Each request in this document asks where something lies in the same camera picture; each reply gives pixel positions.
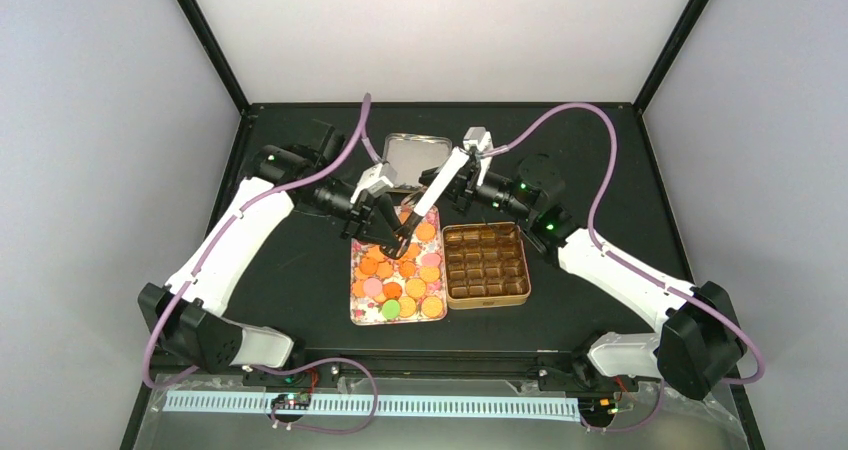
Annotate floral cookie tray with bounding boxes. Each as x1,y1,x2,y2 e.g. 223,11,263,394
349,207,448,326

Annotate silver tin lid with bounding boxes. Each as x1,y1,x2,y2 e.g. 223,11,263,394
383,133,453,193

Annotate gold cookie tin box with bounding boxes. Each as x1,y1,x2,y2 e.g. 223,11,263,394
442,222,531,310

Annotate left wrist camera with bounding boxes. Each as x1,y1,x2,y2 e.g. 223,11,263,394
350,162,397,204

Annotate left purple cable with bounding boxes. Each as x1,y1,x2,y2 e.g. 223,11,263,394
142,93,380,435

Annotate white handled metal tongs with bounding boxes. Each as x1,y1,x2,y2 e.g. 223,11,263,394
391,147,470,259

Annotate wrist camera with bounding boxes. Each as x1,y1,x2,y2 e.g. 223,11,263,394
350,162,397,204
462,126,494,161

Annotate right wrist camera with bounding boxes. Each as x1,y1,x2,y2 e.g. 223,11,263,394
462,126,494,161

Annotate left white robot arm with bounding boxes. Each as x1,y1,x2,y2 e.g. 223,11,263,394
138,116,402,387

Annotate white slotted cable duct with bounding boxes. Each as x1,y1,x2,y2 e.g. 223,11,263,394
160,390,581,423

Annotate green sandwich cookie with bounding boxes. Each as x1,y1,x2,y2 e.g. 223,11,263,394
380,299,401,320

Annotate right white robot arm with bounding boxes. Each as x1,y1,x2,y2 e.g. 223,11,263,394
450,154,754,400

